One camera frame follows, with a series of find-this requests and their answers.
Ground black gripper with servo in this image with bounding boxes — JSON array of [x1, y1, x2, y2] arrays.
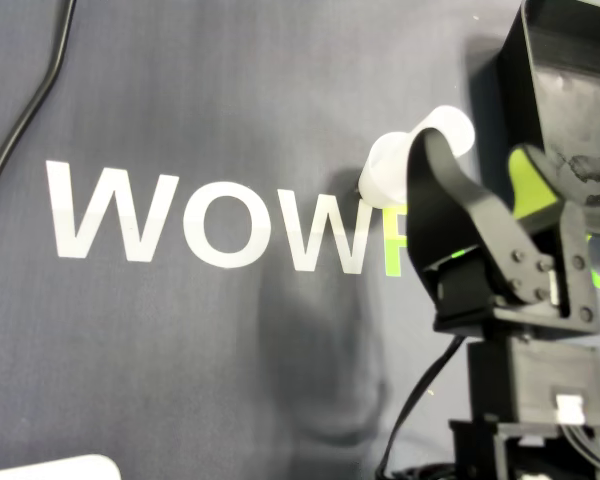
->
[[407, 127, 600, 344]]

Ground white translucent plastic cup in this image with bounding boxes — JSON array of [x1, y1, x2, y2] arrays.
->
[[357, 103, 477, 209]]

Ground dark grey WOWROBO mat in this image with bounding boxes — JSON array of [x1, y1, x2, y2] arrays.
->
[[0, 0, 600, 480]]

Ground white desk lamp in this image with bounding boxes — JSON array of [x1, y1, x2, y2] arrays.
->
[[0, 452, 122, 480]]

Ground black servo cable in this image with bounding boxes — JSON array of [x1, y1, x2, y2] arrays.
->
[[373, 334, 467, 480]]

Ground thick black cable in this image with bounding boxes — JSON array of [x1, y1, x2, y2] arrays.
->
[[0, 0, 79, 216]]

